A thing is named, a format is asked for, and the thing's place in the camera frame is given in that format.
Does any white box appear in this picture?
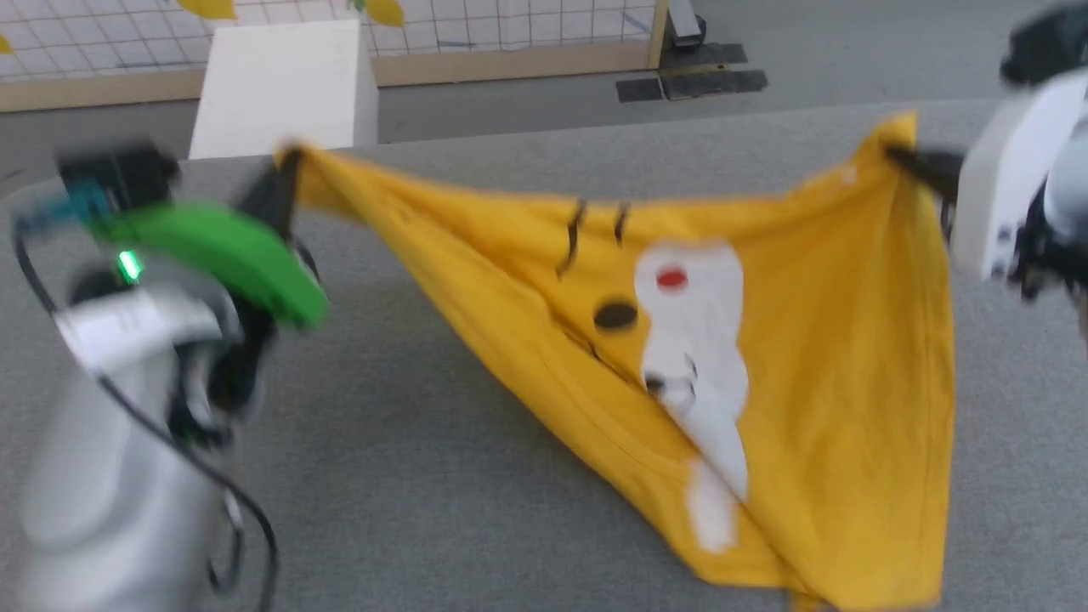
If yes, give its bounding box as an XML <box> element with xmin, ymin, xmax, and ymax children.
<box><xmin>188</xmin><ymin>20</ymin><xmax>380</xmax><ymax>161</ymax></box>

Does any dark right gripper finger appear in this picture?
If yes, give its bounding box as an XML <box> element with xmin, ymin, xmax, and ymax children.
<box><xmin>887</xmin><ymin>145</ymin><xmax>963</xmax><ymax>201</ymax></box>

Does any yellow t-shirt with white print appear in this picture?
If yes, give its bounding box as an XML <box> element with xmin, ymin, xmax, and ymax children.
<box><xmin>275</xmin><ymin>110</ymin><xmax>958</xmax><ymax>612</ymax></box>

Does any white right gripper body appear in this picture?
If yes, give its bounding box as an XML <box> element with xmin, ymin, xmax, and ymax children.
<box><xmin>950</xmin><ymin>70</ymin><xmax>1088</xmax><ymax>283</ymax></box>

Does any grey screen foot with caster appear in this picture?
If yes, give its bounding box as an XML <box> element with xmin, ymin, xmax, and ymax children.
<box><xmin>666</xmin><ymin>0</ymin><xmax>708</xmax><ymax>48</ymax></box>

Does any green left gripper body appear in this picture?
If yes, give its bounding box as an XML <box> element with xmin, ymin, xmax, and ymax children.
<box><xmin>92</xmin><ymin>202</ymin><xmax>330</xmax><ymax>331</ymax></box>

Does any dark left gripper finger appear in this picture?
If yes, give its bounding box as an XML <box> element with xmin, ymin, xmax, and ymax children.
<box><xmin>283</xmin><ymin>147</ymin><xmax>305</xmax><ymax>241</ymax></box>
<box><xmin>241</xmin><ymin>163</ymin><xmax>283</xmax><ymax>224</ymax></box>

